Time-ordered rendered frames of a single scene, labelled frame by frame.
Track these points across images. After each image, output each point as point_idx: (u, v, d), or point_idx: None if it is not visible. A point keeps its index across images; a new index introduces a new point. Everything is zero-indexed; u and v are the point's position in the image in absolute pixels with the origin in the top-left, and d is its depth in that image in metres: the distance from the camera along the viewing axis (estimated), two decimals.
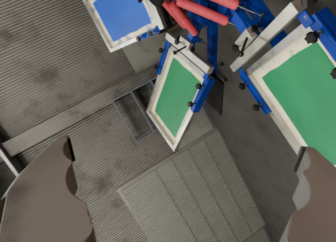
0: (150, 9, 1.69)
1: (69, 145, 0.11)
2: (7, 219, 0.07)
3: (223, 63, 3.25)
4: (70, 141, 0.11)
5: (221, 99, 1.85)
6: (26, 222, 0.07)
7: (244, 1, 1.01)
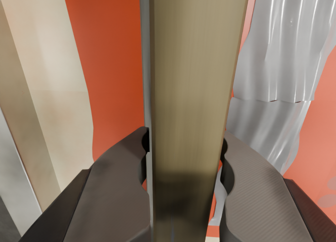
0: None
1: (147, 136, 0.12)
2: (88, 187, 0.08)
3: None
4: (149, 133, 0.12)
5: None
6: (100, 195, 0.08)
7: None
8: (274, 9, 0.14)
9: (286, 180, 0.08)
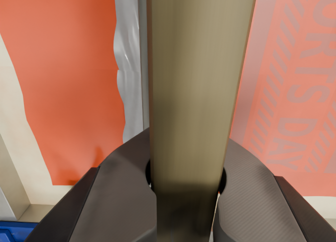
0: None
1: None
2: (97, 185, 0.08)
3: None
4: None
5: None
6: (108, 193, 0.08)
7: None
8: (126, 5, 0.21)
9: (276, 177, 0.09)
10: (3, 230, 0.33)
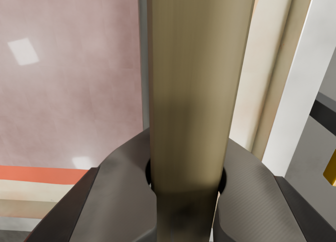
0: None
1: None
2: (97, 185, 0.08)
3: None
4: None
5: None
6: (108, 193, 0.08)
7: None
8: None
9: (276, 177, 0.09)
10: None
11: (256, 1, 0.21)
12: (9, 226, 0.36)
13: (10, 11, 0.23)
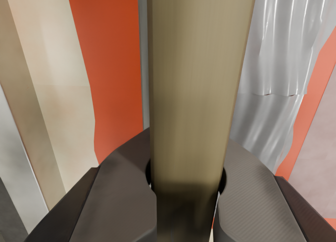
0: None
1: None
2: (97, 185, 0.08)
3: None
4: None
5: None
6: (108, 193, 0.08)
7: None
8: (268, 6, 0.15)
9: (276, 177, 0.09)
10: None
11: None
12: None
13: None
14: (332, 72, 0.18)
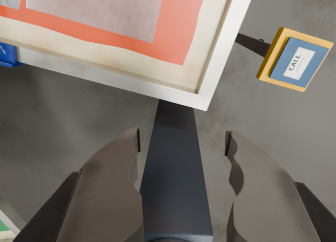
0: None
1: (138, 136, 0.12)
2: (79, 189, 0.08)
3: None
4: (139, 133, 0.12)
5: None
6: (91, 197, 0.07)
7: None
8: None
9: (296, 184, 0.08)
10: None
11: None
12: (36, 61, 0.49)
13: None
14: None
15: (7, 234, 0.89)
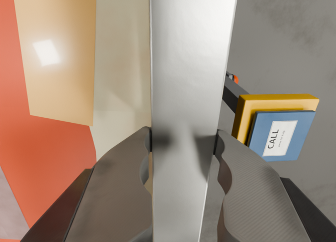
0: None
1: (150, 136, 0.12)
2: (91, 186, 0.08)
3: None
4: (151, 133, 0.12)
5: None
6: (102, 194, 0.08)
7: None
8: None
9: (283, 179, 0.08)
10: None
11: None
12: None
13: None
14: None
15: None
